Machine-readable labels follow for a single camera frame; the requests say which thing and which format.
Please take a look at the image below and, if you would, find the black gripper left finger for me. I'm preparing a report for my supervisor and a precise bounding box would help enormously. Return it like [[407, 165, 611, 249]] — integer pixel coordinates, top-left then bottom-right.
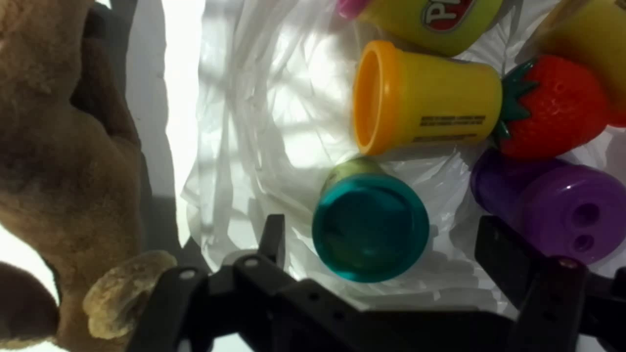
[[126, 214, 290, 352]]

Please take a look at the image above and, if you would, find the brown plush animal toy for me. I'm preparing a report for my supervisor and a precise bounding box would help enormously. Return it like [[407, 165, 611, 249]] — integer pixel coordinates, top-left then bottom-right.
[[0, 0, 180, 352]]

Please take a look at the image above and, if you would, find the clear plastic bag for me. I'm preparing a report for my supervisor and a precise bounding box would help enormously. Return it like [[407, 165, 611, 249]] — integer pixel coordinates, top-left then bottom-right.
[[175, 0, 626, 320]]

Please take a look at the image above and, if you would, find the green cup with teal lid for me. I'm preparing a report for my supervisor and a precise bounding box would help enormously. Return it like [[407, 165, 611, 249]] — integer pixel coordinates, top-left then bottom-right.
[[310, 155, 433, 286]]

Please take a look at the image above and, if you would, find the purple plastic cup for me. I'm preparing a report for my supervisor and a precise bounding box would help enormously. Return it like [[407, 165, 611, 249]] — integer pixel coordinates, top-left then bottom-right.
[[468, 149, 626, 267]]

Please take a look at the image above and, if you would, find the red toy strawberry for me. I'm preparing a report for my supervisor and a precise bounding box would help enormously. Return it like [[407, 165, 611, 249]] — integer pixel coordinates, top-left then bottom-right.
[[493, 54, 617, 165]]

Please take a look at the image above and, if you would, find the yellow cup with pink lid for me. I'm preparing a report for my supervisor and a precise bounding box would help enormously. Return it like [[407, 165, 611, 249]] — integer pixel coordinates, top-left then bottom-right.
[[337, 0, 509, 59]]

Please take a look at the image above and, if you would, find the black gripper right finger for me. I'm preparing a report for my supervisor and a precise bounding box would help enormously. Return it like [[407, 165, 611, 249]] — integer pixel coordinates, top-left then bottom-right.
[[474, 216, 626, 352]]

